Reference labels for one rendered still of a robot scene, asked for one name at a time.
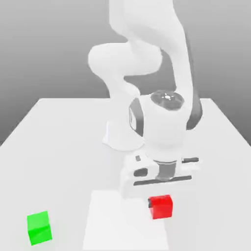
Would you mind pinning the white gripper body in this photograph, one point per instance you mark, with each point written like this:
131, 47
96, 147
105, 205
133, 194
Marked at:
160, 187

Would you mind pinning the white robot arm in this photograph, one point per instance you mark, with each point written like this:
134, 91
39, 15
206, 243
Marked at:
164, 127

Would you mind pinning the small red cube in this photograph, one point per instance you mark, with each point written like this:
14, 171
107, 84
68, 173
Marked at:
161, 207

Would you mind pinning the small green cube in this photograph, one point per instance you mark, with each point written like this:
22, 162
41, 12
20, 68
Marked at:
39, 228

